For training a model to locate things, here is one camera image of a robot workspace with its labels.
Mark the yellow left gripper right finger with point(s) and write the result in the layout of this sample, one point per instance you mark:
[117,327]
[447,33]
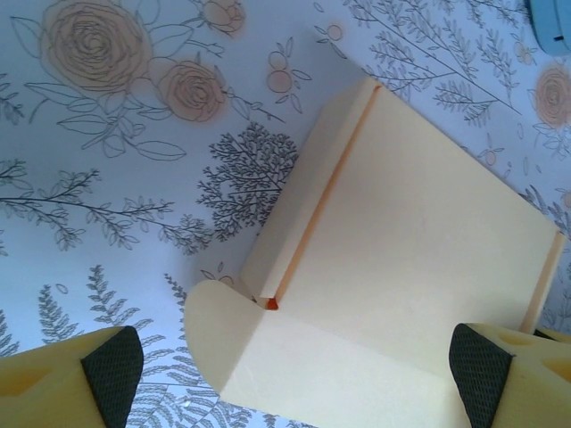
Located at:
[522,379]

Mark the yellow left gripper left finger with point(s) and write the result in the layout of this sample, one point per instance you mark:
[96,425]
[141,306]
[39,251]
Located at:
[49,383]

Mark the yellow paper box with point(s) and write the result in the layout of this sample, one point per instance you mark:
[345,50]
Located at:
[383,258]

